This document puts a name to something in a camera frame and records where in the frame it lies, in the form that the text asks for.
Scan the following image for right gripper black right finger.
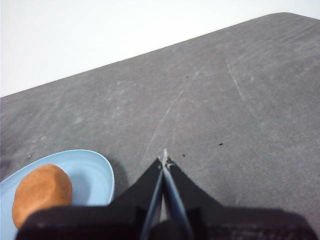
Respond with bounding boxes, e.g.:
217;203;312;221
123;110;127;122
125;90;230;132
162;149;320;240

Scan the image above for blue round plate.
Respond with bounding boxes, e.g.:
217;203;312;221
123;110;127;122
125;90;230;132
0;149;116;240

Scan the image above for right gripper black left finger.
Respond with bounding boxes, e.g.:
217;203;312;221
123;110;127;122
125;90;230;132
16;156;165;240

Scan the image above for brown potato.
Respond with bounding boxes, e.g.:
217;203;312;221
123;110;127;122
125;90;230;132
11;164;73;230

